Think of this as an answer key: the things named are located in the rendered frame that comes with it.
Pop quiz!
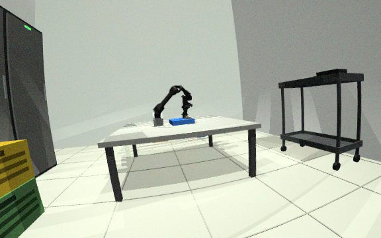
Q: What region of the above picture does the blue flat plate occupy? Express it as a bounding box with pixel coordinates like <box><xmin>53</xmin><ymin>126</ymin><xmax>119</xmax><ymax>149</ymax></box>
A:
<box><xmin>169</xmin><ymin>115</ymin><xmax>195</xmax><ymax>126</ymax></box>

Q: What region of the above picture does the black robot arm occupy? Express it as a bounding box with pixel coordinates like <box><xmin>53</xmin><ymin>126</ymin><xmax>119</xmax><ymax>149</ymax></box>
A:
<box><xmin>153</xmin><ymin>85</ymin><xmax>192</xmax><ymax>118</ymax></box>

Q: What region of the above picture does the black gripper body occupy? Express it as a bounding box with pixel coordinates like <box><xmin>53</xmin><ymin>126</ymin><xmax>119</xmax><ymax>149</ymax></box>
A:
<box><xmin>181</xmin><ymin>100</ymin><xmax>190</xmax><ymax>108</ymax></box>

